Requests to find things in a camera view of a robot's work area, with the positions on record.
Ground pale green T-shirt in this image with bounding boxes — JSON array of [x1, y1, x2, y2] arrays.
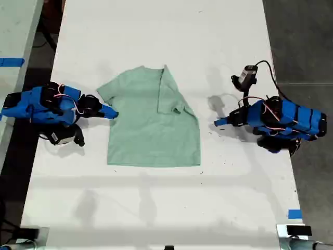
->
[[96, 64, 201, 168]]

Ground long blue tape strip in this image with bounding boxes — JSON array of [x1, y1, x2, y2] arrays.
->
[[0, 57, 25, 68]]

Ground white side table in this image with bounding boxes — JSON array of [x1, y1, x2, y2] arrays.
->
[[0, 0, 45, 167]]

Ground metal table clamp plate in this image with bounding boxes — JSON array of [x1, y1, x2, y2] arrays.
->
[[15, 226, 50, 247], [276, 223, 310, 240]]

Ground small black box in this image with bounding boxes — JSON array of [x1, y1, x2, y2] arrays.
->
[[286, 225, 312, 236], [18, 227, 40, 239]]

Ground grey metal tube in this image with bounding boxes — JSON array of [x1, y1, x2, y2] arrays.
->
[[279, 237, 333, 250], [0, 240, 37, 250]]

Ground red white arm wire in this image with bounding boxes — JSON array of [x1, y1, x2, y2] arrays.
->
[[53, 83, 79, 116], [261, 99, 283, 122]]

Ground black camera stalk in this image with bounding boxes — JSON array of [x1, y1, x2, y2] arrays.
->
[[241, 87, 253, 105]]

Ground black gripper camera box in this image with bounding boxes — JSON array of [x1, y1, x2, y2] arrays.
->
[[230, 65, 259, 92], [48, 124, 86, 147]]

